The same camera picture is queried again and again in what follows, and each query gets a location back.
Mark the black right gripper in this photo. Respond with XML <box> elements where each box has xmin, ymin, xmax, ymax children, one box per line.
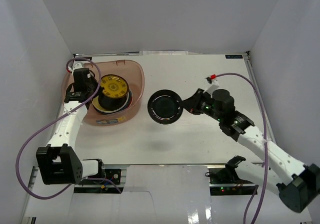
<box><xmin>179</xmin><ymin>89</ymin><xmax>224</xmax><ymax>123</ymax></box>

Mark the brown and yellow patterned plate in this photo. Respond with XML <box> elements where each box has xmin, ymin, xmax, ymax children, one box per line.
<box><xmin>100</xmin><ymin>74</ymin><xmax>129</xmax><ymax>99</ymax></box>

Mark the black plate with iridescent rim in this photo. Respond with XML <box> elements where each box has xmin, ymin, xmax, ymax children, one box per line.
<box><xmin>147</xmin><ymin>89</ymin><xmax>183</xmax><ymax>125</ymax></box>

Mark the light blue plate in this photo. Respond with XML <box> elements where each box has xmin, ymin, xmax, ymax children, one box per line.
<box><xmin>98</xmin><ymin>91</ymin><xmax>133</xmax><ymax>114</ymax></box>

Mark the dark teal ceramic plate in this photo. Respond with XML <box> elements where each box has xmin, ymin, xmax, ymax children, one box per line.
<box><xmin>128</xmin><ymin>90</ymin><xmax>133</xmax><ymax>106</ymax></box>

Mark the black glossy plate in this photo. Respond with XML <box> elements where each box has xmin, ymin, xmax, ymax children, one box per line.
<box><xmin>98</xmin><ymin>93</ymin><xmax>129</xmax><ymax>111</ymax></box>

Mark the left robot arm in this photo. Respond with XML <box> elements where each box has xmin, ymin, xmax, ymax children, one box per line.
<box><xmin>36</xmin><ymin>68</ymin><xmax>106</xmax><ymax>185</ymax></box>

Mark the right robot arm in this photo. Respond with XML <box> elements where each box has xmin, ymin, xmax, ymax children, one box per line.
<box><xmin>181</xmin><ymin>89</ymin><xmax>320</xmax><ymax>213</ymax></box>

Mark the pink translucent plastic bin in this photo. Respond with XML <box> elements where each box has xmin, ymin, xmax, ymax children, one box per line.
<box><xmin>62</xmin><ymin>57</ymin><xmax>145</xmax><ymax>126</ymax></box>

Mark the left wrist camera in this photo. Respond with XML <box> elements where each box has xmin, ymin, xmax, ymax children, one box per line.
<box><xmin>66</xmin><ymin>62</ymin><xmax>86</xmax><ymax>74</ymax></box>

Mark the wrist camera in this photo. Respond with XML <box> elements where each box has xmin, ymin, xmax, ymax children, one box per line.
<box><xmin>66</xmin><ymin>62</ymin><xmax>86</xmax><ymax>74</ymax></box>
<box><xmin>204</xmin><ymin>74</ymin><xmax>220</xmax><ymax>95</ymax></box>

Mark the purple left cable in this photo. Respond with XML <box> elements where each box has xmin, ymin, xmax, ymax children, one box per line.
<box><xmin>15</xmin><ymin>58</ymin><xmax>102</xmax><ymax>199</ymax></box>

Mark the purple cable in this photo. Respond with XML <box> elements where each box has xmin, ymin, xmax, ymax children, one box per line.
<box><xmin>214</xmin><ymin>73</ymin><xmax>270</xmax><ymax>224</ymax></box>
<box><xmin>15</xmin><ymin>58</ymin><xmax>102</xmax><ymax>199</ymax></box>

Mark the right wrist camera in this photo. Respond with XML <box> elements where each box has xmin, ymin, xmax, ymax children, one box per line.
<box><xmin>204</xmin><ymin>74</ymin><xmax>220</xmax><ymax>95</ymax></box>

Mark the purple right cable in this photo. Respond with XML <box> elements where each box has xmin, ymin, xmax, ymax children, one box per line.
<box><xmin>214</xmin><ymin>73</ymin><xmax>270</xmax><ymax>224</ymax></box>

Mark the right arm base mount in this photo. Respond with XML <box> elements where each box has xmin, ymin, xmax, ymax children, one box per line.
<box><xmin>205</xmin><ymin>167</ymin><xmax>258</xmax><ymax>196</ymax></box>

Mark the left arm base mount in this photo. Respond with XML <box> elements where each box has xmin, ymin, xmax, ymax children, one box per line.
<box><xmin>102</xmin><ymin>168</ymin><xmax>122</xmax><ymax>185</ymax></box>

